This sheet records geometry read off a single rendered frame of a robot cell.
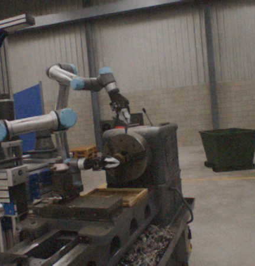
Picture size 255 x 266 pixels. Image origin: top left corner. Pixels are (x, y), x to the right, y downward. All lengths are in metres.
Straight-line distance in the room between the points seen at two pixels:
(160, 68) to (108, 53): 2.33
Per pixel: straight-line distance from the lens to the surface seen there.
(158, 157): 1.93
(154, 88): 11.87
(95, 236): 1.15
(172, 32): 12.19
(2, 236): 2.12
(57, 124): 1.72
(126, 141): 1.82
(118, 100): 1.65
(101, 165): 1.70
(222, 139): 6.16
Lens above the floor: 1.33
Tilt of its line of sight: 3 degrees down
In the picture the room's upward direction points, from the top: 5 degrees counter-clockwise
